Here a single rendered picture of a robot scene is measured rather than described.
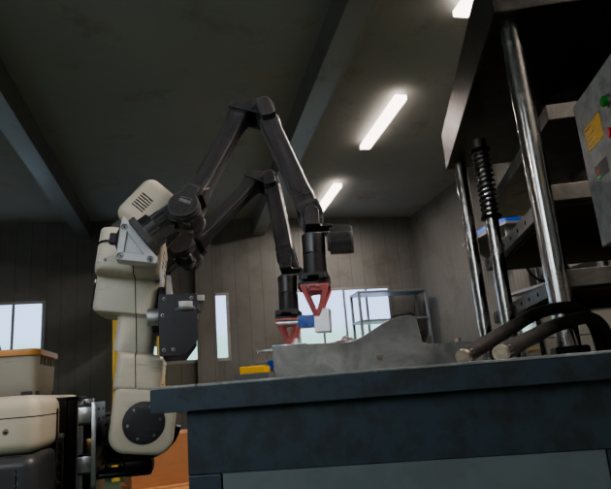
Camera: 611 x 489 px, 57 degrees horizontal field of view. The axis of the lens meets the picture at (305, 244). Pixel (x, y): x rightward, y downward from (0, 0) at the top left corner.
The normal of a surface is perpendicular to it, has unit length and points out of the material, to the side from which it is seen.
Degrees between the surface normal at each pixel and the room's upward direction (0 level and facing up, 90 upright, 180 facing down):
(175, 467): 90
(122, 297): 90
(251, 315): 90
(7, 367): 92
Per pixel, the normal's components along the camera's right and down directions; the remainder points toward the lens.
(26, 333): 0.20, -0.26
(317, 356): -0.14, -0.23
